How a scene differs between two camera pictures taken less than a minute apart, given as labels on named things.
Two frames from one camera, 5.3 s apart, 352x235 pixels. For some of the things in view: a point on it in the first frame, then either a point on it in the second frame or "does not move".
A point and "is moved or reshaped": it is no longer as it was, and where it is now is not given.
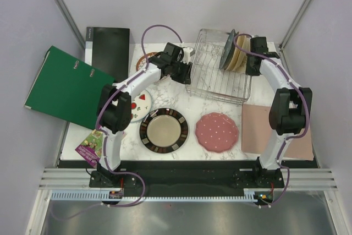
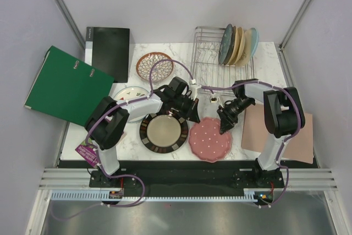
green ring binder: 67,88 does not move
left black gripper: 186,78 -> 192,113
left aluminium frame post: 62,5 does not move
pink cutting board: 257,134 does not move
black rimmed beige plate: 164,130 does not move
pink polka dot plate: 216,132 is moved or reshaped
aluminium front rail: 294,178 does not move
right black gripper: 249,71 -> 227,121
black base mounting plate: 226,175 does not move
